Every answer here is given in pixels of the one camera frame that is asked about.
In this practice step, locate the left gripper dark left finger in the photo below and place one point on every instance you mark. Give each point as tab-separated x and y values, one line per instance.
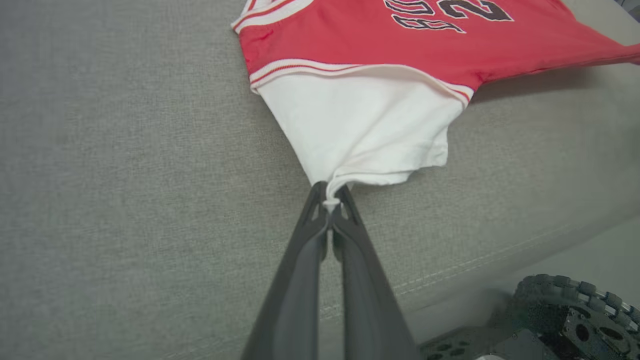
295	290

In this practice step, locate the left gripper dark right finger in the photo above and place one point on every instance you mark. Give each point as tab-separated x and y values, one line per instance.
365	300

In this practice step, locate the red and white jersey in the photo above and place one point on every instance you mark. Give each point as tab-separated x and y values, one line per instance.
375	115

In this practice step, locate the black omni wheel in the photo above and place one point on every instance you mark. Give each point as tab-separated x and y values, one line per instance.
550	305

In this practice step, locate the grey fabric sofa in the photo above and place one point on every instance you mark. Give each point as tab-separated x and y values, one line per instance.
125	175

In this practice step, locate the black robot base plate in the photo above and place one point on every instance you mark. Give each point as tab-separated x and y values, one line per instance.
450	347

